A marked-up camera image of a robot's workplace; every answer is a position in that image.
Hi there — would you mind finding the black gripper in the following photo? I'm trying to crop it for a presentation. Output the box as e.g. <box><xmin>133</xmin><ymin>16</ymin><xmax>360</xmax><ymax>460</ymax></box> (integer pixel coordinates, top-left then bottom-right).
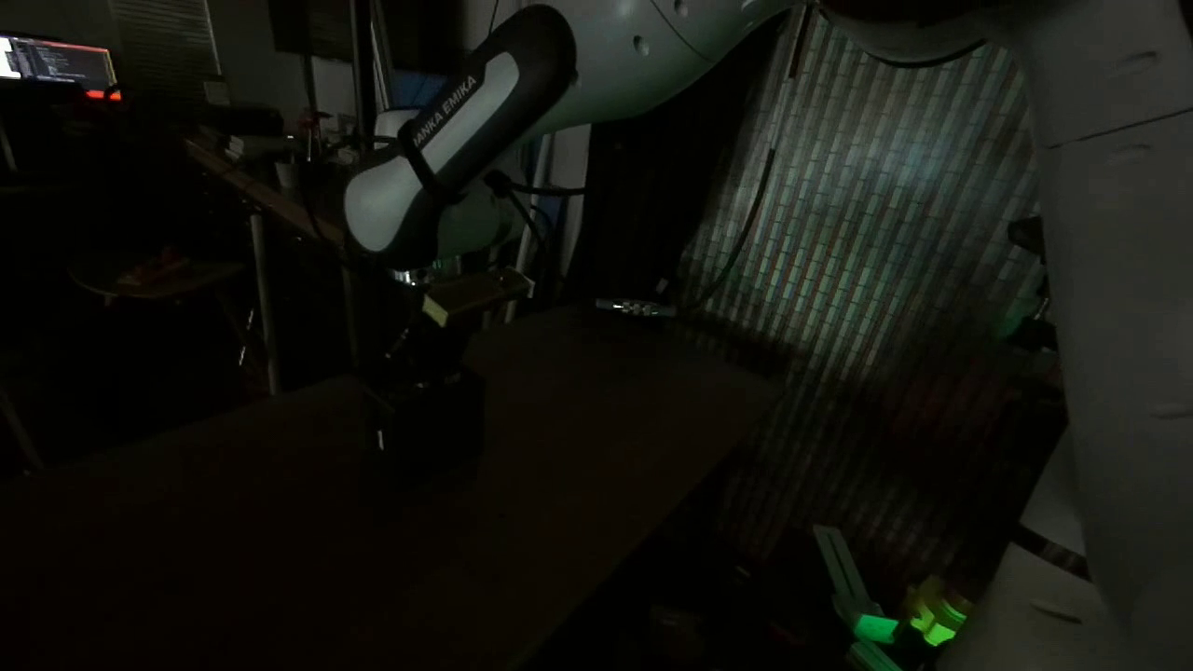
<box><xmin>376</xmin><ymin>266</ymin><xmax>475</xmax><ymax>381</ymax></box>

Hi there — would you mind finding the black box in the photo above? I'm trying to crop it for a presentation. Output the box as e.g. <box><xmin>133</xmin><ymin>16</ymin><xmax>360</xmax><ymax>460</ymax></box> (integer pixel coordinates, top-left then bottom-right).
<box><xmin>360</xmin><ymin>364</ymin><xmax>489</xmax><ymax>492</ymax></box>

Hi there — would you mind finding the corrugated metal panel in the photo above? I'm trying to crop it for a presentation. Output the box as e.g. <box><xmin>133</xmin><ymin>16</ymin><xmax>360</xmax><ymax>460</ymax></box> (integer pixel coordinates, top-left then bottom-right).
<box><xmin>675</xmin><ymin>12</ymin><xmax>1049</xmax><ymax>601</ymax></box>

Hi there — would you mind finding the lit computer monitor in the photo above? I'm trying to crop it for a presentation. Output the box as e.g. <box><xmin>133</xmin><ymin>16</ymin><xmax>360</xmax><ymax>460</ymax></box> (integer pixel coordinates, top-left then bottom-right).
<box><xmin>0</xmin><ymin>35</ymin><xmax>123</xmax><ymax>92</ymax></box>

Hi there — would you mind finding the glowing green device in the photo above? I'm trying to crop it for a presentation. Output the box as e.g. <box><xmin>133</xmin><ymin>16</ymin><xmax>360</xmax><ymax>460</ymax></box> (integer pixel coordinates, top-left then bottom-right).
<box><xmin>847</xmin><ymin>586</ymin><xmax>975</xmax><ymax>660</ymax></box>

